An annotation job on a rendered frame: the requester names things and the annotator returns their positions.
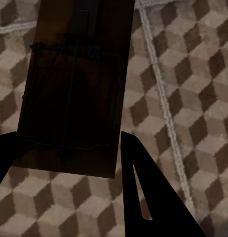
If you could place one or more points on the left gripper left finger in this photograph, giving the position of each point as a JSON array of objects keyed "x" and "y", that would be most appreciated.
[{"x": 8, "y": 145}]

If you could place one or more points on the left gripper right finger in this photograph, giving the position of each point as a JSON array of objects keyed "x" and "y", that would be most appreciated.
[{"x": 170, "y": 217}]

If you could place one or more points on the mousetrap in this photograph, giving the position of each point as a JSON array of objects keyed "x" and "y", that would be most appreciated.
[{"x": 72, "y": 105}]

